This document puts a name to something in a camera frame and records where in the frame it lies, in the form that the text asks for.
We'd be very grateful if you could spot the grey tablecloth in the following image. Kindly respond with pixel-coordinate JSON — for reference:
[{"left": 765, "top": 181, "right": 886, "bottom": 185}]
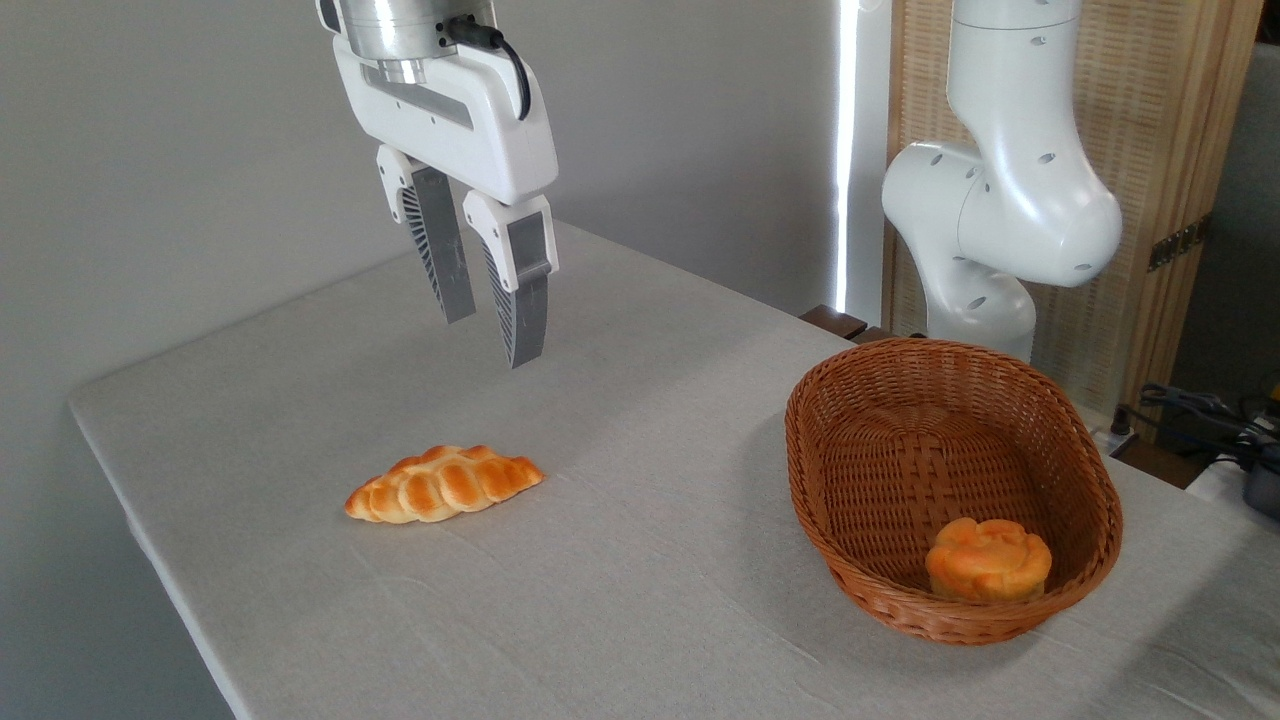
[{"left": 68, "top": 212, "right": 1280, "bottom": 720}]

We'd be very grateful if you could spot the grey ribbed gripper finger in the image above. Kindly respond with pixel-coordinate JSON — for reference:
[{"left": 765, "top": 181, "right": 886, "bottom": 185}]
[
  {"left": 377, "top": 145, "right": 478, "bottom": 325},
  {"left": 463, "top": 192, "right": 559, "bottom": 369}
]

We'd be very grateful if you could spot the bamboo folding screen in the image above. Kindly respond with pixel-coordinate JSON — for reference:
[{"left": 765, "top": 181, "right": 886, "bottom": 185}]
[{"left": 885, "top": 0, "right": 1266, "bottom": 421}]

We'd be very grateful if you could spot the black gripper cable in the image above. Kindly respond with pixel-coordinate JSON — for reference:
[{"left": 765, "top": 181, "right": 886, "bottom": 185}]
[{"left": 445, "top": 15, "right": 532, "bottom": 122}]

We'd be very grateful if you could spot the orange muffin bread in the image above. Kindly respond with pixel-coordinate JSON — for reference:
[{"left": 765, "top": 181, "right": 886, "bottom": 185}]
[{"left": 925, "top": 517, "right": 1053, "bottom": 604}]

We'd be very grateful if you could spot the grey device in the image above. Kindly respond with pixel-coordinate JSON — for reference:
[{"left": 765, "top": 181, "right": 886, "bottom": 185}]
[{"left": 1243, "top": 462, "right": 1280, "bottom": 519}]

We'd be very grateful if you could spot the black cable bundle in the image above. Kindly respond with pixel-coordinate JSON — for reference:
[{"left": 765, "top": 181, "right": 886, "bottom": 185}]
[{"left": 1112, "top": 383, "right": 1280, "bottom": 473}]

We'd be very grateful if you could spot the brown oval wicker basket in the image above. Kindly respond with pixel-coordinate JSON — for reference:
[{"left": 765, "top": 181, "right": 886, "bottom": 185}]
[{"left": 785, "top": 338, "right": 1124, "bottom": 646}]

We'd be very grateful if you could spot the dark metal screen hinge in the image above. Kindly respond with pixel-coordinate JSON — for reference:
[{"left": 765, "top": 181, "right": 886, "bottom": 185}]
[{"left": 1148, "top": 215, "right": 1213, "bottom": 273}]

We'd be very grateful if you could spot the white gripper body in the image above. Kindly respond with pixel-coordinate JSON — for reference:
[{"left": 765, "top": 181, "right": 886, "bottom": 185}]
[{"left": 333, "top": 28, "right": 559, "bottom": 207}]

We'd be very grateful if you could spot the braided golden bread loaf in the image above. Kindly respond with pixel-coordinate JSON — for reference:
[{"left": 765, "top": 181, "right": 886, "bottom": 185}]
[{"left": 345, "top": 445, "right": 546, "bottom": 525}]

